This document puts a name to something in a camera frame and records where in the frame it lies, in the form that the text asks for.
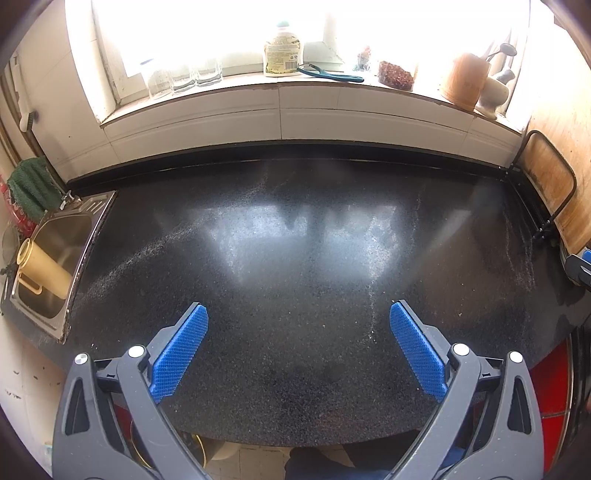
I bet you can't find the wooden utensil holder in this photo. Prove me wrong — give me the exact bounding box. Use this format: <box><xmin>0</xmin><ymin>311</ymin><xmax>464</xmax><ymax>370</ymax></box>
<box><xmin>441</xmin><ymin>52</ymin><xmax>491</xmax><ymax>113</ymax></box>

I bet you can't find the black metal rack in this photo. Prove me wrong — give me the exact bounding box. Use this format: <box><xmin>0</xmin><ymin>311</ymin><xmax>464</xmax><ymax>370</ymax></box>
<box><xmin>510</xmin><ymin>130</ymin><xmax>578</xmax><ymax>241</ymax></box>

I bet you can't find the blue peeler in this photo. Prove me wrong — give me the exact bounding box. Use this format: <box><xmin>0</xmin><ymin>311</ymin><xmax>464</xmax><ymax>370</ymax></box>
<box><xmin>296</xmin><ymin>64</ymin><xmax>365</xmax><ymax>84</ymax></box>

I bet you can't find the dish soap bottle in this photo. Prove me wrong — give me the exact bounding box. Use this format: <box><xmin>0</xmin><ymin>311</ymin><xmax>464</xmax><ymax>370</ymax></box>
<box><xmin>263</xmin><ymin>23</ymin><xmax>304</xmax><ymax>78</ymax></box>

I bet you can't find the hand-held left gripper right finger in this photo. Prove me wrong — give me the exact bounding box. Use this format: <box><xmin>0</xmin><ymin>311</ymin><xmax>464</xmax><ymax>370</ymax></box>
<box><xmin>389</xmin><ymin>300</ymin><xmax>544</xmax><ymax>480</ymax></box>

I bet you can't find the steel sink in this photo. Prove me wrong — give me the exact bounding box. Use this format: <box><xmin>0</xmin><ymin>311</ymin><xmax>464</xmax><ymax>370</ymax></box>
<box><xmin>9</xmin><ymin>191</ymin><xmax>116</xmax><ymax>342</ymax></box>

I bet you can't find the person's leg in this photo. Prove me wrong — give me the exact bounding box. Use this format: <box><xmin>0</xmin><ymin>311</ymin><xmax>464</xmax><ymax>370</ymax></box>
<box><xmin>284</xmin><ymin>445</ymin><xmax>393</xmax><ymax>480</ymax></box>

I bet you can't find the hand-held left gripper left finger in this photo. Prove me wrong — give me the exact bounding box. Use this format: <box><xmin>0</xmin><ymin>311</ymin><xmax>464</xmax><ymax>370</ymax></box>
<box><xmin>53</xmin><ymin>302</ymin><xmax>218</xmax><ymax>480</ymax></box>

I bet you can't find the green cloth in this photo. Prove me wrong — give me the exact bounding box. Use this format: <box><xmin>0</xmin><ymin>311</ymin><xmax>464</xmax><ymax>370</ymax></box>
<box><xmin>7</xmin><ymin>157</ymin><xmax>63</xmax><ymax>224</ymax></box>

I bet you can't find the white dish brush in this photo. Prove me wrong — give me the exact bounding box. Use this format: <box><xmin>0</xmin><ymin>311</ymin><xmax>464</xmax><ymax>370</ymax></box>
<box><xmin>11</xmin><ymin>53</ymin><xmax>40</xmax><ymax>132</ymax></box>

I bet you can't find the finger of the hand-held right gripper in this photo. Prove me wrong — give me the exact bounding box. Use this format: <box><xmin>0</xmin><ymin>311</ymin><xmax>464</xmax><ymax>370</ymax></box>
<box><xmin>566</xmin><ymin>249</ymin><xmax>591</xmax><ymax>289</ymax></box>

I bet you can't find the metal spoon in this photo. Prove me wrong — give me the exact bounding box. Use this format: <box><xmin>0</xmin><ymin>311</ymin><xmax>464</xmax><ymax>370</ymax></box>
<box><xmin>485</xmin><ymin>43</ymin><xmax>518</xmax><ymax>63</ymax></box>

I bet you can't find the yellow hose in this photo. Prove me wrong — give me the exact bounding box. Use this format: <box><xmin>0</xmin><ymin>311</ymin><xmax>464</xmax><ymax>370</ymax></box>
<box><xmin>131</xmin><ymin>415</ymin><xmax>208</xmax><ymax>469</ymax></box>

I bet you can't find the red cabinet front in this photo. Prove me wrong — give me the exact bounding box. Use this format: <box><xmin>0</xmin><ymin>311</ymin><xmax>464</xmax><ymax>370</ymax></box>
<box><xmin>113</xmin><ymin>339</ymin><xmax>575</xmax><ymax>480</ymax></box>

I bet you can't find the yellow plastic pitcher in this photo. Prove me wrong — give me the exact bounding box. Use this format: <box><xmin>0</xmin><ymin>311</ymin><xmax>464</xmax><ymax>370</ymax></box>
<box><xmin>16</xmin><ymin>237</ymin><xmax>74</xmax><ymax>301</ymax></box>

